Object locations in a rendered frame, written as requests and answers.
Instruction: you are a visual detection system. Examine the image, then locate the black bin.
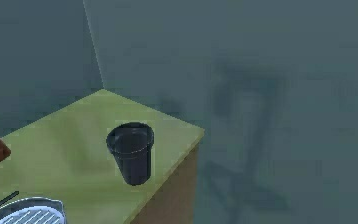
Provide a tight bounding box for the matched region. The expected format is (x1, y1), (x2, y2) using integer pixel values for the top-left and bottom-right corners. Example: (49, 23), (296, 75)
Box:
(105, 121), (155, 187)

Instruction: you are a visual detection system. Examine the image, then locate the black thin rod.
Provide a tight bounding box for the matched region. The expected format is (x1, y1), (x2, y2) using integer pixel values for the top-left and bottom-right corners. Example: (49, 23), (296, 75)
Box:
(0, 190), (20, 214)

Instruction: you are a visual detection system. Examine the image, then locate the green-topped wooden counter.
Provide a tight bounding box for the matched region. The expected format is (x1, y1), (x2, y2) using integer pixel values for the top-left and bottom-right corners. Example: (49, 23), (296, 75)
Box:
(0, 88), (206, 224)

